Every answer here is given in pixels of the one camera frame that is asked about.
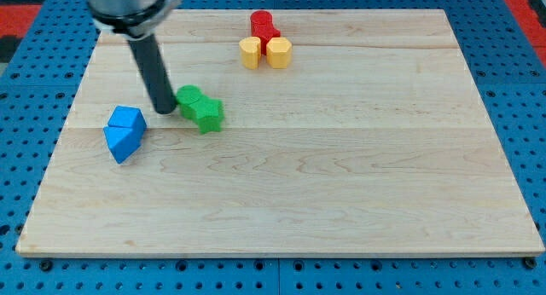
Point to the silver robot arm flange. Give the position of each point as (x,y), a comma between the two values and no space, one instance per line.
(132,19)

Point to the wooden board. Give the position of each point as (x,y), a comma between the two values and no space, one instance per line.
(373,143)

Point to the green star block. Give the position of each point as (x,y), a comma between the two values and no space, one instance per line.
(209,114)

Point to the yellow hexagon block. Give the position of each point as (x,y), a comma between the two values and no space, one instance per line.
(279,53)

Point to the green cylinder block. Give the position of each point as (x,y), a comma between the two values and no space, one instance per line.
(186,96)

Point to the red star block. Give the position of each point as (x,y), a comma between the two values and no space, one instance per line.
(265,33)

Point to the red cylinder block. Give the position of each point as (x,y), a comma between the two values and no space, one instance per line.
(260,18)

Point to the blue triangular block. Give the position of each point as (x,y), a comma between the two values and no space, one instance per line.
(122,142)

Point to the blue cube block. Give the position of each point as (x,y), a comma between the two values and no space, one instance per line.
(127,117)

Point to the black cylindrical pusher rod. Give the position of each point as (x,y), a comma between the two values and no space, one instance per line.
(148,57)

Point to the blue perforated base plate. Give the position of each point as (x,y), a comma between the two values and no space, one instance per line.
(502,43)

